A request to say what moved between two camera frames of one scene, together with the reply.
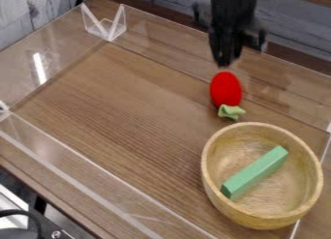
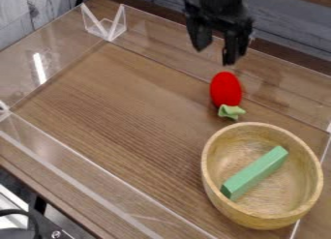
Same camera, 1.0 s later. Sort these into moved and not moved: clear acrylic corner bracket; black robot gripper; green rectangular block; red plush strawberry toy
Moved: black robot gripper
Not moved: red plush strawberry toy; green rectangular block; clear acrylic corner bracket
